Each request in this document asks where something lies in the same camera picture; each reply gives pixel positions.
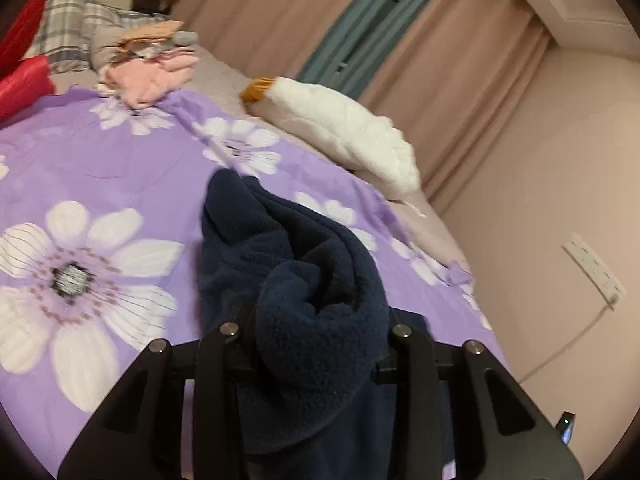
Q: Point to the white power strip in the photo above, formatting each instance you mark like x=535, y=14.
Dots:
x=592, y=267

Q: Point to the pink clothing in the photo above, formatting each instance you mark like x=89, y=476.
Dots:
x=150, y=77

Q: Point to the white plush goose toy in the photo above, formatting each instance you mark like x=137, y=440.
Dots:
x=340, y=125

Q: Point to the red pillow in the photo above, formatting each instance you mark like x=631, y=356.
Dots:
x=25, y=85
x=20, y=30

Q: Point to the brown cardboard piece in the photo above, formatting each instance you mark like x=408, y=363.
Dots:
x=150, y=32

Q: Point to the grey plaid pillow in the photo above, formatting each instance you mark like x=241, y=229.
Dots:
x=70, y=25

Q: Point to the small dark lit device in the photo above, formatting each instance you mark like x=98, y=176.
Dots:
x=566, y=427

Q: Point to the beige curtain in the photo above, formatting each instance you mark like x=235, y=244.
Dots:
x=450, y=60

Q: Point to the navy fleece garment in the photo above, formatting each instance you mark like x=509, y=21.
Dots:
x=310, y=310

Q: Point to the blue-grey curtain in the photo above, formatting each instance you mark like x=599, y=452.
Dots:
x=360, y=25

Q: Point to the purple floral bed sheet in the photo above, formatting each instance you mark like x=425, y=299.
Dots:
x=125, y=160

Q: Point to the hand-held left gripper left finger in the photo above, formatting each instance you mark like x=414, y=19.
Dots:
x=220, y=360

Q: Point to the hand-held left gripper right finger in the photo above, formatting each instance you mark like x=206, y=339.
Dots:
x=410, y=360

